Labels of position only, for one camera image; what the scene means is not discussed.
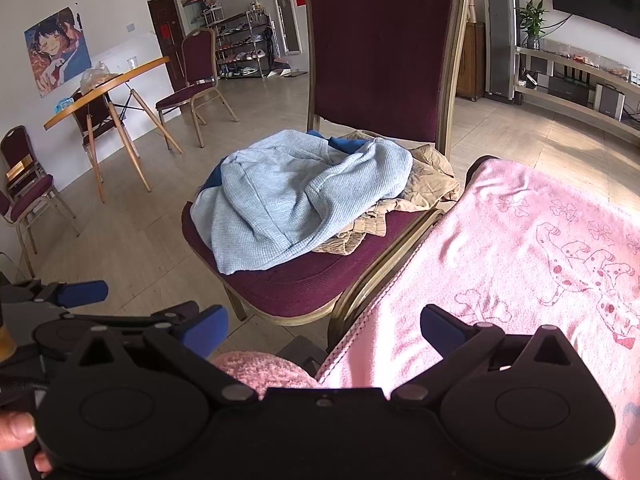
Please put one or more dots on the shoe rack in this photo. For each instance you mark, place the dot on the shoe rack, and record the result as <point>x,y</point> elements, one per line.
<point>240,42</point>

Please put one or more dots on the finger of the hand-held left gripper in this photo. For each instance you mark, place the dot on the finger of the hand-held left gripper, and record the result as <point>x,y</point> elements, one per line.
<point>82,292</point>
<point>130,319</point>

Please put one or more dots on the dark red door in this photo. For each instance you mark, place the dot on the dark red door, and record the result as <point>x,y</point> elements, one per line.
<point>165,30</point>

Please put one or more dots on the brown wooden cabinet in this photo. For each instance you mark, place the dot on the brown wooden cabinet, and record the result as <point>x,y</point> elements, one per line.
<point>472,60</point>

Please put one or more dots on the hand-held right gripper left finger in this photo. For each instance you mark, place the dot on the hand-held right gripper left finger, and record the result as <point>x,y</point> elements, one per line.
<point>205,331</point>

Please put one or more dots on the clear plastic bag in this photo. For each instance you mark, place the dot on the clear plastic bag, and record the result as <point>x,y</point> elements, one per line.
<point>97,77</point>

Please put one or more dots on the beige garment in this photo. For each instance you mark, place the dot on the beige garment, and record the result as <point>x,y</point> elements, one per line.
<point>430,180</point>

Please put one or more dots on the maroon banquet chair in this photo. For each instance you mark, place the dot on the maroon banquet chair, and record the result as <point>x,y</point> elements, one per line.
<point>20,200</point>
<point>385,60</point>
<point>100,115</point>
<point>197,55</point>

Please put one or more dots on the silver framed glass door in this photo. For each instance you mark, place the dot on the silver framed glass door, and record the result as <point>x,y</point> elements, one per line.
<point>285,10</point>

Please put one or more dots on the silver tower speaker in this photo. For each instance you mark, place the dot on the silver tower speaker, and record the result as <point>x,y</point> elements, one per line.
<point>500,40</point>

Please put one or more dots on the curved silver television stand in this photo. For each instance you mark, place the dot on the curved silver television stand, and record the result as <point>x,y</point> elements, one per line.
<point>575,110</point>

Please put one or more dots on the wall poster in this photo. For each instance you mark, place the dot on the wall poster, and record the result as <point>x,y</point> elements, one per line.
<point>55,50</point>

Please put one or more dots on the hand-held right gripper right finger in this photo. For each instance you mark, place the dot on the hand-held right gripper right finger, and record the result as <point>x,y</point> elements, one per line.
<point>440,331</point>

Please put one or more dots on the person's pink fleece clothing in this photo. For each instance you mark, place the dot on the person's pink fleece clothing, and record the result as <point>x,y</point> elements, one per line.
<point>260,370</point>

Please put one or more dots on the grey and blue waffle sweater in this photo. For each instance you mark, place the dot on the grey and blue waffle sweater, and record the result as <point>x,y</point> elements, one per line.
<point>290,200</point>

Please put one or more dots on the pink printed blanket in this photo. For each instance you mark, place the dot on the pink printed blanket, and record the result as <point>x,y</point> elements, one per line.
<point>500,260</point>

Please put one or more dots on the black media box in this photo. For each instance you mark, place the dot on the black media box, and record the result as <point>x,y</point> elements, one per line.
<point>567,91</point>

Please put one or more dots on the person's left hand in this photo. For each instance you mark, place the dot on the person's left hand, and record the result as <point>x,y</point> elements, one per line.
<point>15,430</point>

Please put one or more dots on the drinking glass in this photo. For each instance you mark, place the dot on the drinking glass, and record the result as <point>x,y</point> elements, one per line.
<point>131,63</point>

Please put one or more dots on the small blue bag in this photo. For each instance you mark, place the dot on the small blue bag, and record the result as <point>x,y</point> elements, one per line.
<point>64,105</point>

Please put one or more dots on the bamboo plant in vase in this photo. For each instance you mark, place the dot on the bamboo plant in vase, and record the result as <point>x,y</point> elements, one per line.
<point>532,17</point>

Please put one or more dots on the round wooden table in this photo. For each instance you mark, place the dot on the round wooden table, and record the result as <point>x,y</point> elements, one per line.
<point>115,80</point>

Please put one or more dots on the small silver speaker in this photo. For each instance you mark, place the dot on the small silver speaker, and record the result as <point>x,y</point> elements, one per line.
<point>610,100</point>

